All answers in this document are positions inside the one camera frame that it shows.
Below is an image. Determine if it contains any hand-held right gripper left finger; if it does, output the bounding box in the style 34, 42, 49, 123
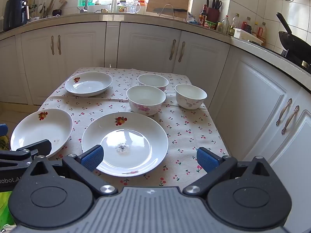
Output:
30, 145, 117, 197

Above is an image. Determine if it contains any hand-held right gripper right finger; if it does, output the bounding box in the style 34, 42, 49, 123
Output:
183, 147, 273, 196

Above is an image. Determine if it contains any white fruit-print plate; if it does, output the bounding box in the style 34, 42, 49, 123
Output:
81, 112, 169, 177
65, 71, 113, 97
10, 108, 73, 160

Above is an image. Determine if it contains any pale floral white bowl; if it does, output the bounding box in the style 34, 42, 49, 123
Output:
175, 84, 208, 110

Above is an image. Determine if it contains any pink floral white bowl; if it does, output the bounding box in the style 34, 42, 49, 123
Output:
126, 85, 166, 116
137, 74, 169, 91

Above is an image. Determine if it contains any green plastic bag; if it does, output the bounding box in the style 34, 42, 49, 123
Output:
0, 191, 13, 225

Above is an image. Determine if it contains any cherry print tablecloth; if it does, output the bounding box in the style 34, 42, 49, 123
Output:
36, 67, 230, 188

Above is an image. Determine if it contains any narrow white cabinet panel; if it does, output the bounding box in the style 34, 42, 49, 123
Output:
104, 21, 121, 69

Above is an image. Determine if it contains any black air fryer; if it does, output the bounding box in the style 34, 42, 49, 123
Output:
3, 0, 31, 32

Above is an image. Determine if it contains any white plastic container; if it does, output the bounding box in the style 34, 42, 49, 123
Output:
234, 28, 264, 45

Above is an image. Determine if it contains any clear bottle red cap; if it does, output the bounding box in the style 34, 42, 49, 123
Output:
222, 15, 230, 34

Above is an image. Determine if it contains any black gas stove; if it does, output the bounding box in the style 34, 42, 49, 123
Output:
280, 50, 311, 71

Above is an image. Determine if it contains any dark bottle red label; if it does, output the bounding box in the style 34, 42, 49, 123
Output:
242, 17, 252, 33

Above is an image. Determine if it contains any dark soy sauce bottle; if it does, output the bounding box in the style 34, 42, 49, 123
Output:
199, 4, 208, 26

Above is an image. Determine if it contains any dark red knife holder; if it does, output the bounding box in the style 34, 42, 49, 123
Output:
206, 7, 220, 23

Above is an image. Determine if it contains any black wok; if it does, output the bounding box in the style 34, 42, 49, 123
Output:
276, 12, 311, 61

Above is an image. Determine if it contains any black cleaver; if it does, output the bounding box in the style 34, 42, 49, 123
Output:
154, 8, 188, 14

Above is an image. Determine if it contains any chrome kitchen faucet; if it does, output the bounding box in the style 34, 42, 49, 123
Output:
66, 0, 89, 14

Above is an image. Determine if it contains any glass pitcher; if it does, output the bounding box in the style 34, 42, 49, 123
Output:
125, 0, 141, 14

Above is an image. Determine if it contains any red handle oil bottle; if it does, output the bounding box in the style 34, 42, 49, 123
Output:
258, 22, 268, 44

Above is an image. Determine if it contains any white wire rack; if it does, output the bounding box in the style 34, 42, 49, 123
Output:
158, 4, 177, 18

